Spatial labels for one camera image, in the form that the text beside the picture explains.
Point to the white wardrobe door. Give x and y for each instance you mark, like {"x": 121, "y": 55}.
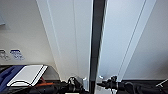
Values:
{"x": 66, "y": 33}
{"x": 123, "y": 33}

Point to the white flat board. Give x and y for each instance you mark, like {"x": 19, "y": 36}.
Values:
{"x": 28, "y": 74}

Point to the orange folding stand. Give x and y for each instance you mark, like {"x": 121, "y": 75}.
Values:
{"x": 45, "y": 84}

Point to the white wardrobe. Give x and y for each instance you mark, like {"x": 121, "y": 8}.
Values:
{"x": 96, "y": 33}

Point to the white wall socket plate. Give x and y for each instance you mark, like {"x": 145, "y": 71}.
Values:
{"x": 3, "y": 55}

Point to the wall socket with blue label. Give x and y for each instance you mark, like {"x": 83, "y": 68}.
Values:
{"x": 16, "y": 55}

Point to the grey whiteboard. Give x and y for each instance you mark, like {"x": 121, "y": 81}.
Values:
{"x": 1, "y": 21}

